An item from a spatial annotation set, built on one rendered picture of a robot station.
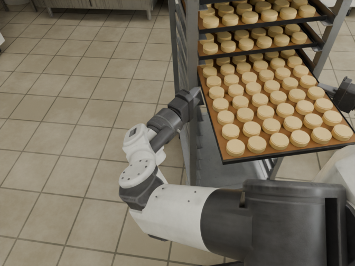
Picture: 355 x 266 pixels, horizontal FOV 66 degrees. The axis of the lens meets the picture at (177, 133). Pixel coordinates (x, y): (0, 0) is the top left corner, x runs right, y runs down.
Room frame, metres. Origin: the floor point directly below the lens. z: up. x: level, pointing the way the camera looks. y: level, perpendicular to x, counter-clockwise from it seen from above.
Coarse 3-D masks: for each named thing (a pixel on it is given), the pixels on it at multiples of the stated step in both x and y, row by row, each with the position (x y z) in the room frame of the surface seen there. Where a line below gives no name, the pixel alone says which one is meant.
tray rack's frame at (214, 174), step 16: (176, 48) 1.34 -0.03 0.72; (176, 64) 1.34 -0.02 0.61; (176, 80) 1.34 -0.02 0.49; (208, 128) 1.23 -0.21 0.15; (208, 144) 1.09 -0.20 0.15; (208, 160) 0.96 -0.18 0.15; (256, 160) 0.94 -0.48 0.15; (208, 176) 0.85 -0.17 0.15; (224, 176) 0.84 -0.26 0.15; (240, 176) 0.83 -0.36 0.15; (256, 176) 0.83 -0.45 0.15
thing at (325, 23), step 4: (308, 0) 0.93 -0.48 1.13; (312, 0) 0.91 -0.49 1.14; (316, 0) 0.89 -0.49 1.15; (312, 4) 0.90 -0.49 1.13; (316, 4) 0.88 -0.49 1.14; (320, 4) 0.86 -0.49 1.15; (324, 4) 0.84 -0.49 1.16; (316, 8) 0.87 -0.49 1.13; (320, 8) 0.85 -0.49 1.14; (324, 8) 0.83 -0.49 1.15; (328, 8) 0.81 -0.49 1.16; (320, 12) 0.85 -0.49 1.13; (324, 12) 0.82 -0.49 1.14; (328, 12) 0.81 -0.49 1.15; (332, 12) 0.79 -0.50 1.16; (328, 16) 0.80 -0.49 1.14; (332, 16) 0.78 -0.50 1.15; (336, 16) 0.77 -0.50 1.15; (324, 20) 0.79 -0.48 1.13; (328, 20) 0.79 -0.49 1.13; (332, 20) 0.77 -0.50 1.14; (324, 24) 0.77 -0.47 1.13; (328, 24) 0.77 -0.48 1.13; (332, 24) 0.77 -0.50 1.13
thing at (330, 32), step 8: (344, 0) 0.77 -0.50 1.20; (336, 8) 0.78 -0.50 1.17; (344, 8) 0.77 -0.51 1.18; (344, 16) 0.77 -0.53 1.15; (336, 24) 0.77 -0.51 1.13; (328, 32) 0.78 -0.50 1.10; (336, 32) 0.77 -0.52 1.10; (328, 40) 0.77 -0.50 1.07; (328, 48) 0.77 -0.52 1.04; (320, 56) 0.77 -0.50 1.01; (320, 64) 0.77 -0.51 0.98; (320, 72) 0.77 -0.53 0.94; (280, 160) 0.77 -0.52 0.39; (272, 176) 0.77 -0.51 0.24
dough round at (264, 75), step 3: (261, 72) 0.76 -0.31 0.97; (264, 72) 0.76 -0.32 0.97; (267, 72) 0.75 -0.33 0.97; (270, 72) 0.75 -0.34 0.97; (261, 75) 0.74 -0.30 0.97; (264, 75) 0.74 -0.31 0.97; (267, 75) 0.74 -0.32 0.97; (270, 75) 0.74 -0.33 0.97; (273, 75) 0.74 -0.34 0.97; (261, 78) 0.74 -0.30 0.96; (264, 78) 0.73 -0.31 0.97; (267, 78) 0.73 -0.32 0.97; (270, 78) 0.73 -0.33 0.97; (264, 81) 0.73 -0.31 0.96
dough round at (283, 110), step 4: (280, 104) 0.59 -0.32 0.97; (284, 104) 0.59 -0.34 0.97; (288, 104) 0.59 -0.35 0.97; (280, 108) 0.58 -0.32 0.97; (284, 108) 0.58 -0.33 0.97; (288, 108) 0.58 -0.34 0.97; (292, 108) 0.58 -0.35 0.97; (276, 112) 0.58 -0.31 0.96; (280, 112) 0.56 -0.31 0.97; (284, 112) 0.56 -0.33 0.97; (288, 112) 0.56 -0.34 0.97; (292, 112) 0.56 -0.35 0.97; (280, 116) 0.56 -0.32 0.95; (284, 116) 0.56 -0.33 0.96; (288, 116) 0.55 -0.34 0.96
